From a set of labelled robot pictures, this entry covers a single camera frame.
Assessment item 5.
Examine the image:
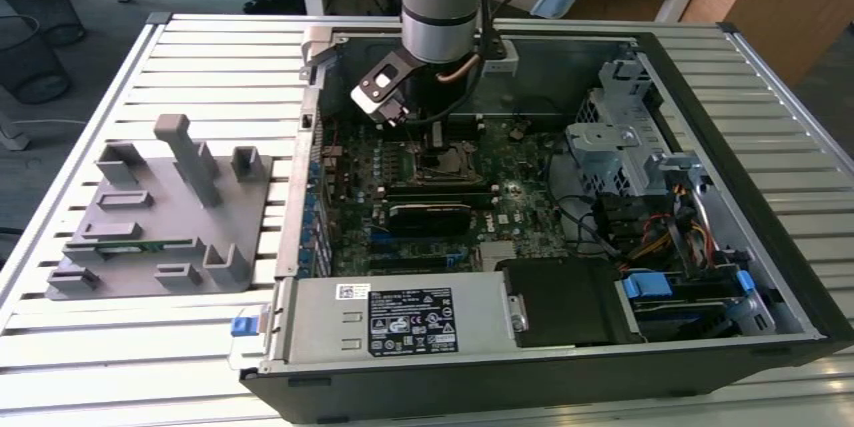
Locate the silver CPU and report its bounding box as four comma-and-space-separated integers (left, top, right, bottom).
424, 148, 469, 174

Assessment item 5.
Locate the black CPU socket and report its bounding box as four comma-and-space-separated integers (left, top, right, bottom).
407, 140, 481, 184

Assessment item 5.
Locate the black RAM slot bank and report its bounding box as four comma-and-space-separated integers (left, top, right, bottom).
380, 183, 500, 207
376, 114, 487, 138

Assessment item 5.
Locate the small black graphics card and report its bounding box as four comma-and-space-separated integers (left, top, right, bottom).
384, 201, 473, 238

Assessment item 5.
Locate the green motherboard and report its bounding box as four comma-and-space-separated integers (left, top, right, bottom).
310, 116, 605, 279

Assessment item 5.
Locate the silver metal drive cage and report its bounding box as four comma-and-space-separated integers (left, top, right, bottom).
563, 59, 709, 199

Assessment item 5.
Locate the small silver heatsink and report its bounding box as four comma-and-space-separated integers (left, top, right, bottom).
476, 240, 517, 269

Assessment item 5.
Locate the silver power supply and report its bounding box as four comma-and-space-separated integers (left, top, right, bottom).
260, 271, 520, 364

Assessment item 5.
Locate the grey plastic parts rack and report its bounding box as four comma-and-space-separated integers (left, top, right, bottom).
42, 113, 274, 302

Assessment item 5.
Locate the blue disk carrier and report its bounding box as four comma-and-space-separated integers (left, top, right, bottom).
617, 270, 673, 306

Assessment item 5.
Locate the blue case latch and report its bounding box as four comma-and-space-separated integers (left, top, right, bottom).
228, 315, 260, 338

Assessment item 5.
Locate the green RAM stick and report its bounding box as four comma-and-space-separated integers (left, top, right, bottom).
92, 240, 168, 254

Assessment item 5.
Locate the black open PC case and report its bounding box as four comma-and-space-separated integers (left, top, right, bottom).
237, 21, 854, 426

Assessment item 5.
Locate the blue plastic clip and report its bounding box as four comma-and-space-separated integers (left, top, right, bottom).
731, 269, 757, 298

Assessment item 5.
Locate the wooden cabinet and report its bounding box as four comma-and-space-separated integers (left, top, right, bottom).
679, 0, 854, 87

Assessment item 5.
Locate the black mesh waste bin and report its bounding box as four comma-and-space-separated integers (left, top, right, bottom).
0, 29, 72, 104
0, 0, 88, 46

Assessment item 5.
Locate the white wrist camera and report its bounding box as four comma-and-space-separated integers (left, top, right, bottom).
349, 49, 412, 128

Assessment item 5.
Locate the small grey wrist camera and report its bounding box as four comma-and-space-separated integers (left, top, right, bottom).
480, 39, 520, 76

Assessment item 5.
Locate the coloured wire bundle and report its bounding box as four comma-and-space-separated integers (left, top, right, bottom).
623, 185, 720, 268

